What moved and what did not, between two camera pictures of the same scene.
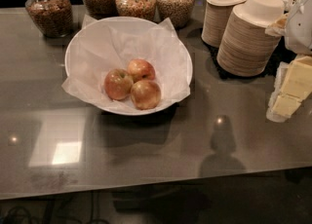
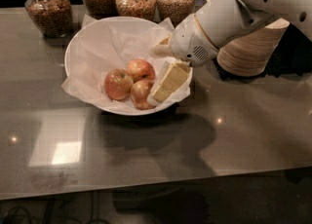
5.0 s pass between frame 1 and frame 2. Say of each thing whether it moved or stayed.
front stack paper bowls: stayed
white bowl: stayed
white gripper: moved
